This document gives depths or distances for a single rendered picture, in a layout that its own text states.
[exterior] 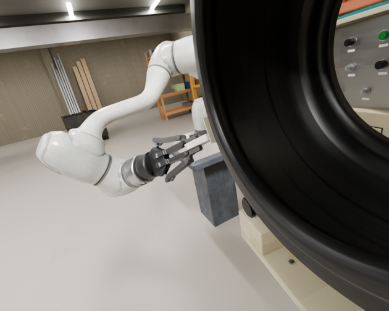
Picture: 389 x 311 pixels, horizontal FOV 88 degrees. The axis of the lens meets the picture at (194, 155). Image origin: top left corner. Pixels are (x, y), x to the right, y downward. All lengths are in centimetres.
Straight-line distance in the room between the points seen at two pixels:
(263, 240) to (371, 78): 87
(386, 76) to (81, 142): 110
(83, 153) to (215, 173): 109
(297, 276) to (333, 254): 22
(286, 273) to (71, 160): 54
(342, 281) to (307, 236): 5
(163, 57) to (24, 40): 686
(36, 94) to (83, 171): 989
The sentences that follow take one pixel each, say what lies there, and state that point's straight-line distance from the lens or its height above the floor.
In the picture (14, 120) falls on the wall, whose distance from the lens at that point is 1070.
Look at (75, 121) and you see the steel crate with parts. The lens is 571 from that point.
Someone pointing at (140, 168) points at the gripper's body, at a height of 97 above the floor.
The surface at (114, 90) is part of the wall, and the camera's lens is 1031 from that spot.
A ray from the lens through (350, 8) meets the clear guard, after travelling 118.
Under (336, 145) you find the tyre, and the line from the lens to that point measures 55.
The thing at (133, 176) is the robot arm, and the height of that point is 95.
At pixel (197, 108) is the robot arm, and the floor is 96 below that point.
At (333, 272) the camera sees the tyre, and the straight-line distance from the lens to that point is 27.
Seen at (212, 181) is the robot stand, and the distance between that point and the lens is 154.
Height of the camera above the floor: 117
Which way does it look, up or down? 22 degrees down
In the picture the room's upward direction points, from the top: 12 degrees counter-clockwise
